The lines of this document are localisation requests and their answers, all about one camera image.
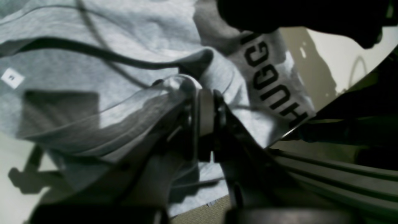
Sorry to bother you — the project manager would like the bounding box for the aluminium rail behind table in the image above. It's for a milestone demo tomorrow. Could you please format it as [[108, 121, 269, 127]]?
[[270, 149, 398, 224]]

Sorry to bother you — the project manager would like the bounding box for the grey T-shirt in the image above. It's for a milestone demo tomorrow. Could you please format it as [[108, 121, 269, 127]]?
[[0, 0, 317, 218]]

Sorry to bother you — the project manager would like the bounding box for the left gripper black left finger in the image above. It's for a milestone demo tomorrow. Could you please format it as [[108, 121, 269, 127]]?
[[30, 89, 205, 224]]

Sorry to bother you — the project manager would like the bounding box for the black left camera cable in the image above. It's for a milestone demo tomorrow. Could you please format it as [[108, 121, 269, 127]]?
[[0, 37, 215, 78]]

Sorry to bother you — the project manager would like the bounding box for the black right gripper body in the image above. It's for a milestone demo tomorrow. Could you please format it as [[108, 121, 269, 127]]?
[[217, 0, 392, 49]]

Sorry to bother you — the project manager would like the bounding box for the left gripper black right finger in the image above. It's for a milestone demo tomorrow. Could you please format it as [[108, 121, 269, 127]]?
[[205, 89, 354, 224]]

